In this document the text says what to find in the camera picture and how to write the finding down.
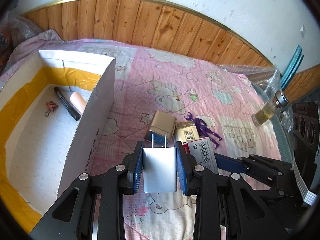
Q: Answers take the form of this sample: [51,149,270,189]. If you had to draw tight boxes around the staples box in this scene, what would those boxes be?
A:
[183,138,219,174]

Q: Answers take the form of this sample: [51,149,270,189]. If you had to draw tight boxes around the white usb charger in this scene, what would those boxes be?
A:
[143,133,177,193]

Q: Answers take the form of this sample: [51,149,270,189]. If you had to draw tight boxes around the black marker pen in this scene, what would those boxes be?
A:
[54,87,81,121]

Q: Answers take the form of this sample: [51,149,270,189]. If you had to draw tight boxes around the pink plastic cup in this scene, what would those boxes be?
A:
[70,92,87,115]

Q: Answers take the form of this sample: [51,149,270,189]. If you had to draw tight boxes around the yellow tissue pack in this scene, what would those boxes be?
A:
[174,121,200,144]

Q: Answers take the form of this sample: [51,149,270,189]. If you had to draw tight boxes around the purple action figure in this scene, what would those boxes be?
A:
[184,112,222,149]

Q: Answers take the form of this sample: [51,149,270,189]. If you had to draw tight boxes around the gold square box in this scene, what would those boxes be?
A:
[144,111,177,146]

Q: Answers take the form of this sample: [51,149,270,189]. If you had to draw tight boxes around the pink cartoon bed quilt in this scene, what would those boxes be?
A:
[0,29,283,240]

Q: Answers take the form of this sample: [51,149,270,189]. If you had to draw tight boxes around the glass bottle with metal cap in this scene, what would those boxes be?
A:
[252,90,289,127]

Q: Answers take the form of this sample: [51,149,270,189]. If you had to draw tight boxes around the clear plastic bubble wrap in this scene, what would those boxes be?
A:
[218,64,293,163]

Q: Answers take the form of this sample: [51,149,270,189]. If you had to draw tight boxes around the white cardboard box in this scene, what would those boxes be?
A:
[1,50,116,232]

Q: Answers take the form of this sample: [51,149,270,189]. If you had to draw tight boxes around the pink binder clip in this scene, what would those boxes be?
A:
[42,101,58,117]

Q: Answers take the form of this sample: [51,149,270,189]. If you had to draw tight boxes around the wooden headboard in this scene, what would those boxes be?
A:
[21,0,320,103]

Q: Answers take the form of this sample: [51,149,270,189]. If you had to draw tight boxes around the teal strip on wall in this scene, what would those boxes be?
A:
[280,45,304,90]

